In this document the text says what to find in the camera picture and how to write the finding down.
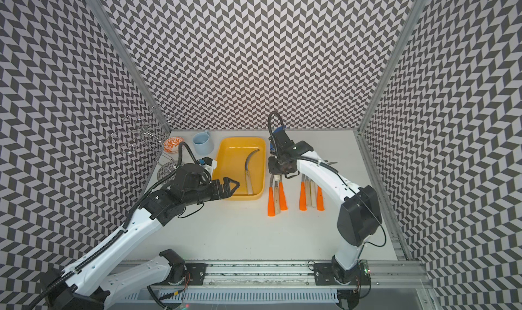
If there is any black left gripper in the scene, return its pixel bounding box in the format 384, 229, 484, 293
184, 177, 240, 208

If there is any grey sickle wooden handle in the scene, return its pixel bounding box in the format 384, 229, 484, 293
245, 149, 260, 195

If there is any sickle wooden handle group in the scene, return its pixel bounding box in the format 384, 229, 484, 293
273, 177, 281, 215

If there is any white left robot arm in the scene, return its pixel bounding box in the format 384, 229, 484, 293
28, 170, 241, 309

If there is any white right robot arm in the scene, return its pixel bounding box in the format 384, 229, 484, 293
269, 138, 383, 285

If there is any yellow plastic storage box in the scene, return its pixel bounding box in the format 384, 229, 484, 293
213, 137, 267, 201

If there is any light blue ceramic cup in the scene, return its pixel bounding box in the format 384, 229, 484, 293
192, 130, 214, 156

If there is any orange patterned white bowl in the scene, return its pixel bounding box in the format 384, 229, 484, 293
163, 136, 185, 154

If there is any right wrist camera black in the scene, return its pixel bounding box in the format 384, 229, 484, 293
273, 129, 294, 150

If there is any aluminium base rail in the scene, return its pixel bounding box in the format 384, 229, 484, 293
117, 260, 429, 310

